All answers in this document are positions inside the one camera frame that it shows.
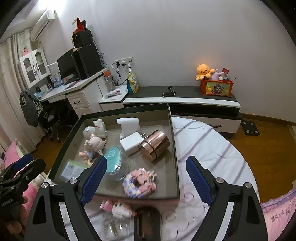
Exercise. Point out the pink white small bottle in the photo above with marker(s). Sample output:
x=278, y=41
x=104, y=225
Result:
x=118, y=208

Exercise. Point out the pink plush toy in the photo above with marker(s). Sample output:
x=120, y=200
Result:
x=218, y=74

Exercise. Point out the yellow snack bag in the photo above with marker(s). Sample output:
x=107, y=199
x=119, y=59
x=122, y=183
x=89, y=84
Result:
x=133, y=83

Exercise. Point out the black massage gun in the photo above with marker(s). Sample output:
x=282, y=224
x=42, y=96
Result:
x=168, y=92

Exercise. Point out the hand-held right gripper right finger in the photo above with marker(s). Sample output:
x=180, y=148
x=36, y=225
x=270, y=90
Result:
x=200, y=180

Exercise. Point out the white glass door cabinet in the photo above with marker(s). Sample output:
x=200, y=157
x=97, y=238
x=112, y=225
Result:
x=33, y=67

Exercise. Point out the pink baby doll figurine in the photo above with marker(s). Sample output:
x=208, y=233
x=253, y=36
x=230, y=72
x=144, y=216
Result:
x=96, y=146

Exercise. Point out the low black white cabinet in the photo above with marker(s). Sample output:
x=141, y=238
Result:
x=196, y=109

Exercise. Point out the beige curtain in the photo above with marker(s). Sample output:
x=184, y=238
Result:
x=11, y=92

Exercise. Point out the red triangular box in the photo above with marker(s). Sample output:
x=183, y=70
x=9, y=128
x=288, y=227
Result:
x=79, y=26

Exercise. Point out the black computer tower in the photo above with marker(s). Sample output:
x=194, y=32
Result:
x=87, y=61

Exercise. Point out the dark grey jacket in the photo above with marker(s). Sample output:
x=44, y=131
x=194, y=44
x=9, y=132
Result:
x=30, y=107

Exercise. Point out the person's left hand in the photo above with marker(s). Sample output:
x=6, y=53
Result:
x=13, y=227

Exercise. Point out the white air conditioner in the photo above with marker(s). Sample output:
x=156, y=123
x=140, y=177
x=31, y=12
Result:
x=42, y=24

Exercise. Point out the red card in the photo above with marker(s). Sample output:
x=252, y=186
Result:
x=224, y=70

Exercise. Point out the pink storage box black rim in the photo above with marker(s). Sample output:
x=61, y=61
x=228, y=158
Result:
x=129, y=148

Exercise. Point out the pink bed cover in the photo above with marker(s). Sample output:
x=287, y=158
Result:
x=9, y=150

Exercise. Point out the small pink doll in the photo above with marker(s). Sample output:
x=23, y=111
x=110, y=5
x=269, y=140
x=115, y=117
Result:
x=26, y=50

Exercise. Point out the blue white box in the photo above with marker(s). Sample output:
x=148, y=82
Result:
x=57, y=80

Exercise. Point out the black floor scale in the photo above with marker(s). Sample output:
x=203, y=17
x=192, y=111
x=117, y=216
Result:
x=250, y=127

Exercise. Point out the black office chair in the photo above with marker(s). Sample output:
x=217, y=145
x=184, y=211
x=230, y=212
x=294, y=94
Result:
x=53, y=122

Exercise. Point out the white wall socket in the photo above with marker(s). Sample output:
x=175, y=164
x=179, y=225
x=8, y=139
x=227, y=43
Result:
x=124, y=60

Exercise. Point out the orange octopus plush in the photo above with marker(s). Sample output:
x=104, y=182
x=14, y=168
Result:
x=204, y=71

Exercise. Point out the black computer monitor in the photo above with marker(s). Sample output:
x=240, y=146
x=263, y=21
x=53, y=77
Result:
x=66, y=66

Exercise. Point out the orange printed box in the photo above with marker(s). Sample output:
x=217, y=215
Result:
x=216, y=88

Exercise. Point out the red capped bottle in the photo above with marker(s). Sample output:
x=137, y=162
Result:
x=108, y=81

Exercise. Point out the black rectangular case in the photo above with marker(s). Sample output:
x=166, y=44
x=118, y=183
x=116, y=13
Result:
x=148, y=224

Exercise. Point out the white cat figurine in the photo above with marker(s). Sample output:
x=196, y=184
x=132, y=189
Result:
x=100, y=127

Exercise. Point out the white side cabinet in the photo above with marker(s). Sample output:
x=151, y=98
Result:
x=113, y=99

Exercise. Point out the pink embroidered quilt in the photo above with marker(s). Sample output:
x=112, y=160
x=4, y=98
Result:
x=279, y=215

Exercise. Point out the white desk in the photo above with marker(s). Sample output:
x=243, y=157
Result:
x=83, y=97

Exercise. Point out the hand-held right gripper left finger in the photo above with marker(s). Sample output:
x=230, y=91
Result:
x=93, y=180

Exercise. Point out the white charger plug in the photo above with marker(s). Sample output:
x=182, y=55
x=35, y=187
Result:
x=130, y=143

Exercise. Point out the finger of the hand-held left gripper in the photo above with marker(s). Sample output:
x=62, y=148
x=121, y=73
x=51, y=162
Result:
x=22, y=161
x=34, y=168

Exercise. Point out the small black speaker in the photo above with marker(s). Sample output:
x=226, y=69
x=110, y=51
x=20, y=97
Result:
x=82, y=39

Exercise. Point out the clear blue round jar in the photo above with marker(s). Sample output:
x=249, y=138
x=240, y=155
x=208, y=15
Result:
x=115, y=162

